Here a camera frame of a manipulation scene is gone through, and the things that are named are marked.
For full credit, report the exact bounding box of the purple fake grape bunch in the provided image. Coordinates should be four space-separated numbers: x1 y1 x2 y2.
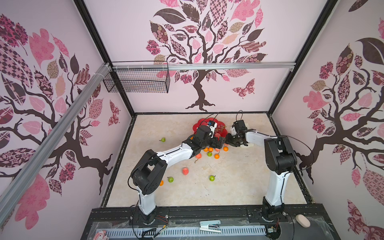
216 125 228 136

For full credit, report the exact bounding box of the red flower fruit bowl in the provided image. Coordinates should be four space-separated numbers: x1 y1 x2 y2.
193 118 228 138

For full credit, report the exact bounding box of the pink fake peach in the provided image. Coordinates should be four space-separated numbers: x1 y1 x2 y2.
195 154 202 163
182 168 189 176

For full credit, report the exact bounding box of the black wire basket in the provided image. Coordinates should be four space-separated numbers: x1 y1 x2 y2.
103 60 171 94

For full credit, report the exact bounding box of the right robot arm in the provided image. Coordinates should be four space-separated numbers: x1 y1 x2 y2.
226 120 297 222

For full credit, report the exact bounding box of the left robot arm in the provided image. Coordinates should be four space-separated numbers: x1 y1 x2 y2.
129 120 225 225

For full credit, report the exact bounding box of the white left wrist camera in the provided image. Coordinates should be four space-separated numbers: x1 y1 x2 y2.
207 120 217 136

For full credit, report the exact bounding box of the white slotted cable duct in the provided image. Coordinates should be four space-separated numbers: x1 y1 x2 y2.
104 226 266 239

